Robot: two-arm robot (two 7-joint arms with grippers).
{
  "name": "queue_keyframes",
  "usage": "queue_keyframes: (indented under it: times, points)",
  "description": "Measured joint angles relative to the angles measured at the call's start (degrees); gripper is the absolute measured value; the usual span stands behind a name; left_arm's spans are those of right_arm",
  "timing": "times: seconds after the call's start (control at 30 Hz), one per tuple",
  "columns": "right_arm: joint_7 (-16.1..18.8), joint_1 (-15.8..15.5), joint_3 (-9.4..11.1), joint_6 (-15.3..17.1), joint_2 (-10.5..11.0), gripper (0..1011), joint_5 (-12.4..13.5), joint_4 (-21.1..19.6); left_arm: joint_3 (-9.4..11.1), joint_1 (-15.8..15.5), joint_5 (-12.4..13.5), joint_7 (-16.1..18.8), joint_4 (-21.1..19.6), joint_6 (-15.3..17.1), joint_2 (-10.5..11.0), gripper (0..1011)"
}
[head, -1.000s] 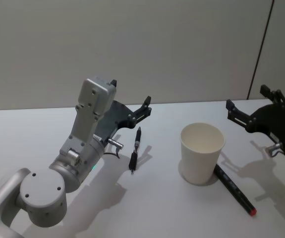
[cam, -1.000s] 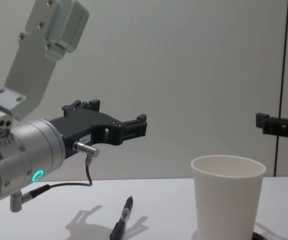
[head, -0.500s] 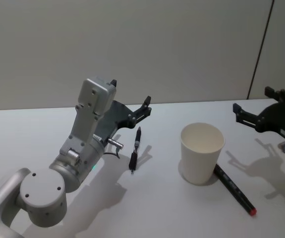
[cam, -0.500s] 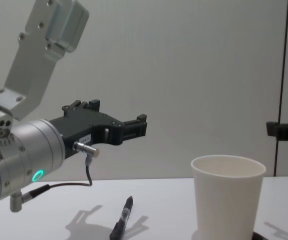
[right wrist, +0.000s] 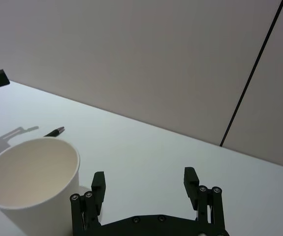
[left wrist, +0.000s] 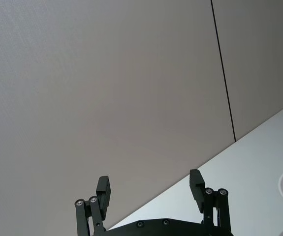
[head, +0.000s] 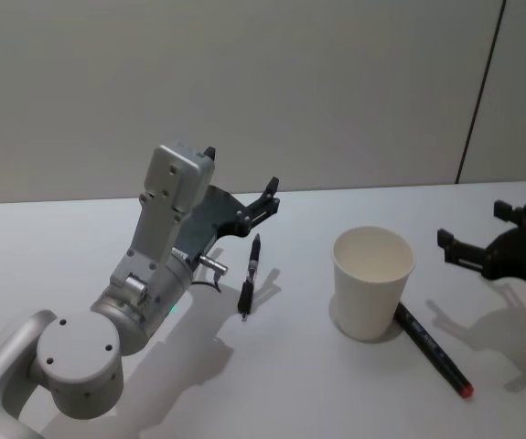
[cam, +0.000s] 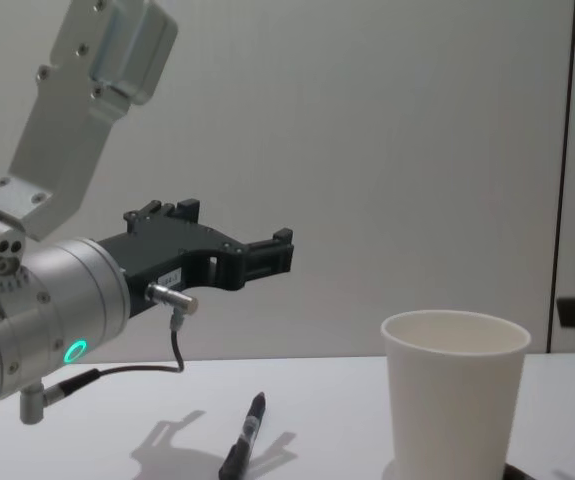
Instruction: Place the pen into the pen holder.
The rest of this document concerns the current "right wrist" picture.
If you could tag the black pen with silver tip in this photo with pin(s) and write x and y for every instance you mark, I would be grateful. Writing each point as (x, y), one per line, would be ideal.
(55, 132)

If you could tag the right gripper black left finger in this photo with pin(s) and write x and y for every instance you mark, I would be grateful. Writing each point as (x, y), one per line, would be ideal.
(97, 189)

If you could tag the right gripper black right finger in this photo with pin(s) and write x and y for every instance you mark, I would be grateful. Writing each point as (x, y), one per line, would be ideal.
(192, 186)

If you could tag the white paper cup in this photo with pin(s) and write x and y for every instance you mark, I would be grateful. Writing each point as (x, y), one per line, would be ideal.
(30, 172)

